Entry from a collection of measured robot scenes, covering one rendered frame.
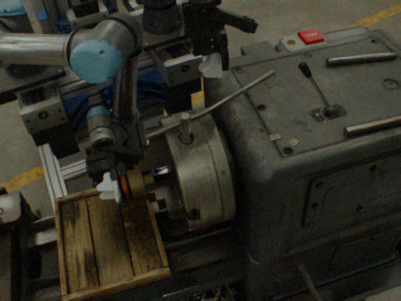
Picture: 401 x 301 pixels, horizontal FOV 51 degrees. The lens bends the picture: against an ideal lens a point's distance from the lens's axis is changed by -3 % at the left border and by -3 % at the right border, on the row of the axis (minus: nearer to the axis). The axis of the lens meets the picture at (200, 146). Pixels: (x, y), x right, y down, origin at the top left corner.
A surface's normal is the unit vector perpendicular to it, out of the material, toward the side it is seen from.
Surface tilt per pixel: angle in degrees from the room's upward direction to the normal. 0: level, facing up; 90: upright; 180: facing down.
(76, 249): 0
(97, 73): 90
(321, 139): 0
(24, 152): 0
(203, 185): 57
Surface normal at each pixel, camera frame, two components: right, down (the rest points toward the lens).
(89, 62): -0.20, 0.72
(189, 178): 0.16, 0.04
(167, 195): -0.09, -0.74
